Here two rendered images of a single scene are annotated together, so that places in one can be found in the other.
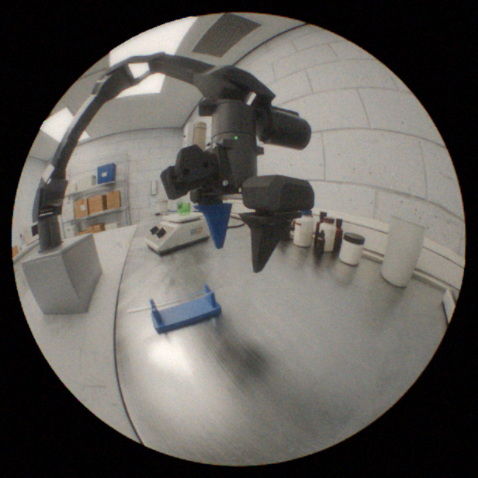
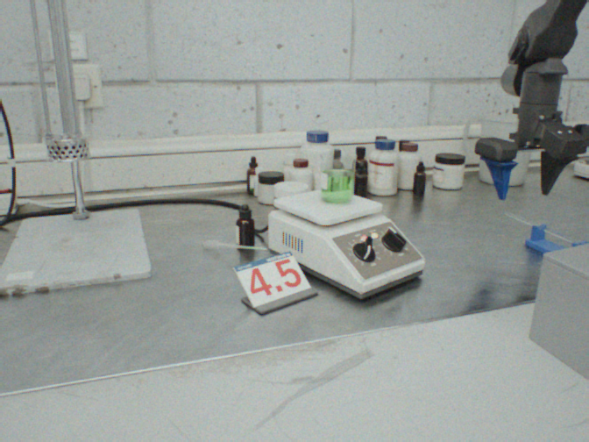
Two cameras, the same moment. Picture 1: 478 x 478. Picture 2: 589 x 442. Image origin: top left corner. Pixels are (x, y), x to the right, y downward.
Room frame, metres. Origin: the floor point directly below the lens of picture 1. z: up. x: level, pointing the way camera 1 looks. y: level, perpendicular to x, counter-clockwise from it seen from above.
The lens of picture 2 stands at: (0.36, 0.92, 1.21)
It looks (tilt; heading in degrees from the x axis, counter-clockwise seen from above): 19 degrees down; 284
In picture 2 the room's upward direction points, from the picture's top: 1 degrees clockwise
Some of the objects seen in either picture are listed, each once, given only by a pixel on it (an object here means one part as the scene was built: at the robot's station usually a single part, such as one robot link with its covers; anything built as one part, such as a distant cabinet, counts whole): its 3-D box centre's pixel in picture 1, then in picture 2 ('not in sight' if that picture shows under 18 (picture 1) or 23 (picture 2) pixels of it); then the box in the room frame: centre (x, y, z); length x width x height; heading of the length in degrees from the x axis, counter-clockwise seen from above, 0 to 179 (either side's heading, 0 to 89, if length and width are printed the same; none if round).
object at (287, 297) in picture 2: not in sight; (276, 281); (0.53, 0.33, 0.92); 0.09 x 0.06 x 0.04; 53
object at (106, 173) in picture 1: (93, 216); not in sight; (1.59, 2.40, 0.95); 1.43 x 0.41 x 1.90; 123
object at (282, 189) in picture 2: not in sight; (291, 208); (0.57, 0.08, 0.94); 0.06 x 0.06 x 0.08
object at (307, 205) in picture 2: (184, 216); (328, 204); (0.49, 0.19, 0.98); 0.12 x 0.12 x 0.01; 53
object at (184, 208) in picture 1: (184, 204); (338, 177); (0.47, 0.18, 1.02); 0.06 x 0.05 x 0.08; 74
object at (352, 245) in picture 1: (351, 247); (448, 171); (0.30, -0.31, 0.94); 0.07 x 0.07 x 0.07
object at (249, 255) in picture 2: not in sight; (259, 261); (0.57, 0.25, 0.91); 0.06 x 0.06 x 0.02
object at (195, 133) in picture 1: (194, 140); not in sight; (0.87, 0.26, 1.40); 0.15 x 0.11 x 0.24; 123
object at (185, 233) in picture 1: (178, 230); (338, 238); (0.47, 0.20, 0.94); 0.22 x 0.13 x 0.08; 143
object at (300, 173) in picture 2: not in sight; (300, 181); (0.60, -0.09, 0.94); 0.05 x 0.05 x 0.09
